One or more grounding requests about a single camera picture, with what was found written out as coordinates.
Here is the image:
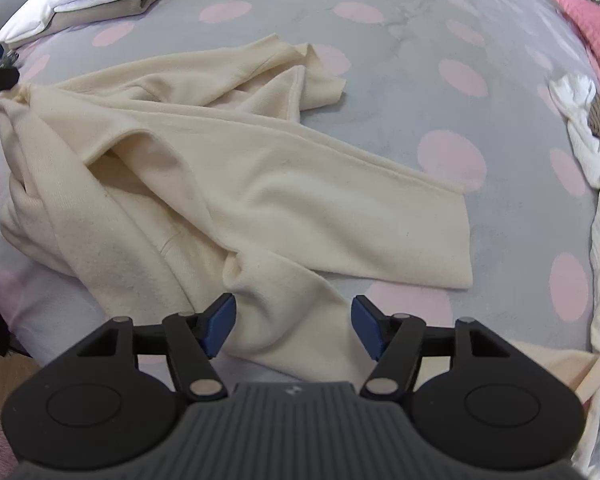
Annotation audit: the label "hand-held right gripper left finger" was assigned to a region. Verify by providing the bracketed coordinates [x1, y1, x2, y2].
[77, 292, 238, 403]

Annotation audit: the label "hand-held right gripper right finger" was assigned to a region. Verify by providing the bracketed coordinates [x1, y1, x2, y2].
[351, 295, 511, 402]

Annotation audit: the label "cream knit garment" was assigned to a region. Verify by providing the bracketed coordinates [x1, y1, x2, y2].
[0, 34, 600, 403]

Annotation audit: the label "white crumpled clothes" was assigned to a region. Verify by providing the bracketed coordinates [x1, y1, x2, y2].
[547, 74, 600, 186]

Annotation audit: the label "white folded cloth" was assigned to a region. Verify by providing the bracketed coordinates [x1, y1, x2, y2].
[0, 0, 81, 43]

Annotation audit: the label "beige folded cloth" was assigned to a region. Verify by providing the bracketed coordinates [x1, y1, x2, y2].
[10, 0, 218, 51]

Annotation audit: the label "grey pink-dotted blanket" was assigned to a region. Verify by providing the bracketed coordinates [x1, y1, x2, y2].
[0, 0, 600, 401]

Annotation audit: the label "pink pillow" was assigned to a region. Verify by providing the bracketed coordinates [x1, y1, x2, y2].
[550, 0, 600, 106]

